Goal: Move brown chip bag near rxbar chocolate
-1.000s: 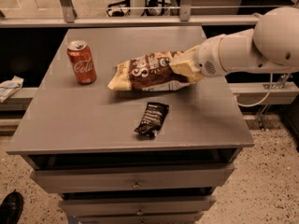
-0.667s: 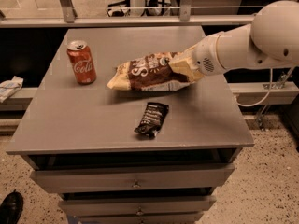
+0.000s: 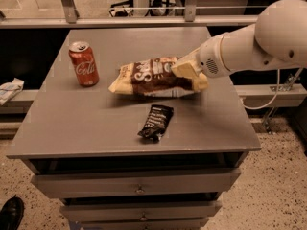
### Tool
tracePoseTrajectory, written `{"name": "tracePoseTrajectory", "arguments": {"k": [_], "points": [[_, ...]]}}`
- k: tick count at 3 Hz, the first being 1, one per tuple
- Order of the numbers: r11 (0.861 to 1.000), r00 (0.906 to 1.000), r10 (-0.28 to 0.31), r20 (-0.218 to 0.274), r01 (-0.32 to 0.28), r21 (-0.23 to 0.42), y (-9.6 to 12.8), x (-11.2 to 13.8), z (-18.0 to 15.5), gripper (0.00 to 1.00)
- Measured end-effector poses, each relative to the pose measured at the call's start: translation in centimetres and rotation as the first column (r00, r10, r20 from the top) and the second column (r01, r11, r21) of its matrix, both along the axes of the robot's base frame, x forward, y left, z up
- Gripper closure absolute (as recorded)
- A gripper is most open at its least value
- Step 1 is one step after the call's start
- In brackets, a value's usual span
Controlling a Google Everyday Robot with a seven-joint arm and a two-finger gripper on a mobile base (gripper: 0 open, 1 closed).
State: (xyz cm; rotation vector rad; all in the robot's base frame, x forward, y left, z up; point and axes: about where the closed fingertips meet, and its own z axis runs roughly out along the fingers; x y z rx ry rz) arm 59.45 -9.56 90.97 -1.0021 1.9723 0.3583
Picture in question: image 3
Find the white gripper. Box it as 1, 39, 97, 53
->
171, 34, 230, 79

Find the brown chip bag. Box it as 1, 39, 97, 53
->
108, 57, 208, 98

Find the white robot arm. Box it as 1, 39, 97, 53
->
172, 0, 307, 79

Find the black rxbar chocolate wrapper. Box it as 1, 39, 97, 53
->
138, 104, 174, 142

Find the black office chair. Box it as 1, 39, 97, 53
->
108, 0, 134, 18

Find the red cola can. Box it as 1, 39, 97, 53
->
69, 41, 99, 87

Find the grey drawer cabinet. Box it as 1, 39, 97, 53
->
6, 26, 262, 230

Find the grey metal railing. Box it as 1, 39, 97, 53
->
0, 0, 307, 30

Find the middle grey drawer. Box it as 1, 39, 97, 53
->
60, 201, 222, 222

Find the grey drawer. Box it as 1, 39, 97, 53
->
32, 168, 241, 198
82, 218, 209, 230
60, 201, 222, 222

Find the top grey drawer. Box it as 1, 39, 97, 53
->
32, 168, 241, 198

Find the bottom grey drawer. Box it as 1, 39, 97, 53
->
82, 218, 209, 230

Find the folded white cloth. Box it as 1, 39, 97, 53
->
0, 78, 24, 105

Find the black leather shoe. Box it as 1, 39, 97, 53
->
0, 195, 24, 230

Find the white cable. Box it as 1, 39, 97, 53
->
239, 68, 282, 111

